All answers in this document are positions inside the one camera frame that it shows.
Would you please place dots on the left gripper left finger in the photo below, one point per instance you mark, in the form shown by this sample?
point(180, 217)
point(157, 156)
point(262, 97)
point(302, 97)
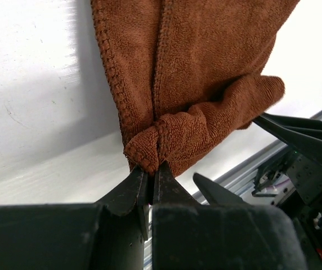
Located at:
point(107, 234)

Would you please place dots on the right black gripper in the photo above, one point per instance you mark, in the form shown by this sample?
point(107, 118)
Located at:
point(292, 181)

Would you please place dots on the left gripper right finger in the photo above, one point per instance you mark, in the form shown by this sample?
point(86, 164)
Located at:
point(190, 235)

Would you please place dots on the brown microfibre towel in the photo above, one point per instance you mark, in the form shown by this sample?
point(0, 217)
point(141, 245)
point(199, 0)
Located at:
point(186, 74)

